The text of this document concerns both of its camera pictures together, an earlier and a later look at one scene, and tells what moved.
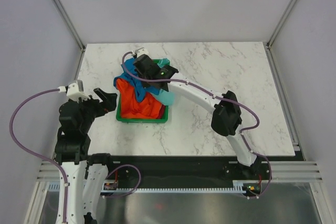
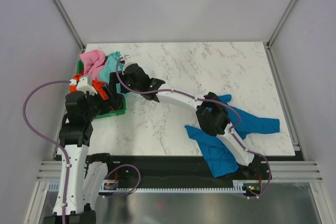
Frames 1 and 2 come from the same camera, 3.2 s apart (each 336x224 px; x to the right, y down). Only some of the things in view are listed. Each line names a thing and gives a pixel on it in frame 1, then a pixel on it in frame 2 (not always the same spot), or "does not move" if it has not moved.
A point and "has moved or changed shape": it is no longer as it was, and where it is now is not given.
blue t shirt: x=140 y=90 has moved or changed shape
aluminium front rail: x=308 y=170 does not move
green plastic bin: x=125 y=119 to x=80 y=71
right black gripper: x=138 y=74 to x=113 y=79
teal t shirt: x=167 y=98 to x=114 y=63
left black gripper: x=108 y=102 does not move
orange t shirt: x=151 y=107 to x=99 y=85
